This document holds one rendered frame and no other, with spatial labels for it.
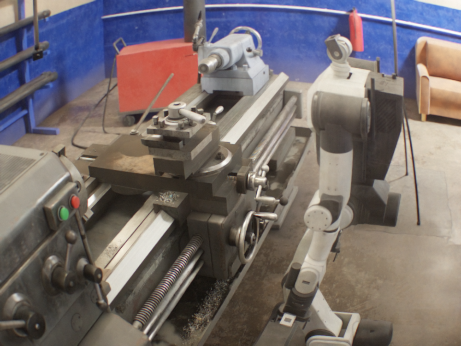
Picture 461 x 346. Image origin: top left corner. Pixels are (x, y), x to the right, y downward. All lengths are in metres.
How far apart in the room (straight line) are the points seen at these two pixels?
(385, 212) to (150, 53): 3.51
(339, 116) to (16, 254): 0.84
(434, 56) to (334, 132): 4.14
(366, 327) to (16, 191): 1.46
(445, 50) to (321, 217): 4.15
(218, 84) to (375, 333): 1.77
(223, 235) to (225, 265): 0.14
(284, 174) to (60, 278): 2.09
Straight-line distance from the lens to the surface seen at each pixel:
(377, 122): 1.36
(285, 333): 2.14
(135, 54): 4.70
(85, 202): 1.46
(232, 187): 1.83
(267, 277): 2.77
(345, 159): 1.24
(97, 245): 1.87
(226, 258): 1.89
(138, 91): 4.80
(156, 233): 1.69
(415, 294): 2.66
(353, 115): 1.18
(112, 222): 1.99
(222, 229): 1.80
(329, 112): 1.19
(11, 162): 1.17
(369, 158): 1.40
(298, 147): 3.25
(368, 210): 1.52
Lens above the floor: 1.76
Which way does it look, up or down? 26 degrees down
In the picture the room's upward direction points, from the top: 3 degrees counter-clockwise
